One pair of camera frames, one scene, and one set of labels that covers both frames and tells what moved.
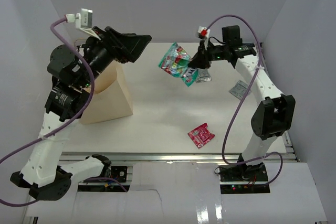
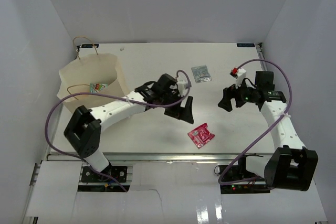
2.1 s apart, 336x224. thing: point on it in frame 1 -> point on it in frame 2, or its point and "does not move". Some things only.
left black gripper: x=128 y=47 -> x=187 y=115
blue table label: x=249 y=45 does not move
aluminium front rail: x=179 y=157 does not move
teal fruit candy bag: x=176 y=61 -> x=97 y=87
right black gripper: x=201 y=60 -> x=230 y=93
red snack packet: x=201 y=135 does not move
